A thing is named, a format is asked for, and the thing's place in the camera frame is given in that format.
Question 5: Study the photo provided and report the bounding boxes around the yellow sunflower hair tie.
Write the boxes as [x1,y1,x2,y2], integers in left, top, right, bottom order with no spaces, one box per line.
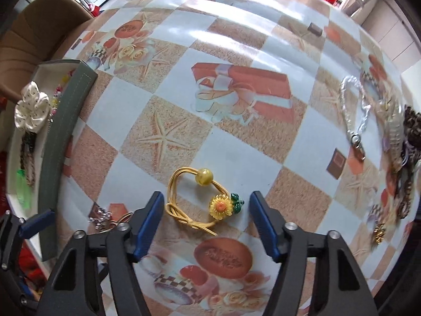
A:
[165,166,246,237]

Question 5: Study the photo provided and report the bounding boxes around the white polka dot scrunchie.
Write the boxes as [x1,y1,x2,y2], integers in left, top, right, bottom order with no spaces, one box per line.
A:
[14,81,51,134]

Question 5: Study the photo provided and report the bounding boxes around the pink yellow bead bracelet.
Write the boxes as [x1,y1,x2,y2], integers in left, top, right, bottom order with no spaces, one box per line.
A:
[51,68,75,116]

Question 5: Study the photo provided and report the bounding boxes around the green translucent bangle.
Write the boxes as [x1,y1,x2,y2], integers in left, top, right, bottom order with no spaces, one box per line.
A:
[16,169,32,210]

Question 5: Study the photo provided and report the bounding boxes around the black beaded hair clip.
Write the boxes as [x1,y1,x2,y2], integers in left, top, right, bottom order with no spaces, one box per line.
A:
[20,132,37,169]

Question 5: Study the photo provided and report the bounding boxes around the white jewelry tray box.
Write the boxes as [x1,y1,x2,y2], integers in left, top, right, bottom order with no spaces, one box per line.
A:
[4,58,99,263]

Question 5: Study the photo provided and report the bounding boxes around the checkered vinyl tablecloth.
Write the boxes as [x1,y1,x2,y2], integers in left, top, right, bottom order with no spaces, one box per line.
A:
[56,0,421,316]

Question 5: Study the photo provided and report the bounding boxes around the clear plastic hair claw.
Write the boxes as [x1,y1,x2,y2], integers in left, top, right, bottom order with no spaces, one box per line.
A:
[380,97,405,173]

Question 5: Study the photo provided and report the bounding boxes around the leopard print scrunchie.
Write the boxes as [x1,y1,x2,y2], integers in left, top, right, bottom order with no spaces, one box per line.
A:
[403,105,420,163]

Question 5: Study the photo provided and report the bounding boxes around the brown leather chair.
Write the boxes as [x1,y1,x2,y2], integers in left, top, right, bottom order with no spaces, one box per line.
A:
[1,0,94,103]

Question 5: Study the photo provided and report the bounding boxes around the gold chain brooch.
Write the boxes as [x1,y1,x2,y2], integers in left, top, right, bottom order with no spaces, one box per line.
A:
[372,223,386,245]

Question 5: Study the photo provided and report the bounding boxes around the silver chain bracelet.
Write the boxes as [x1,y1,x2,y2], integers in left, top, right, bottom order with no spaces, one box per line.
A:
[339,74,372,163]

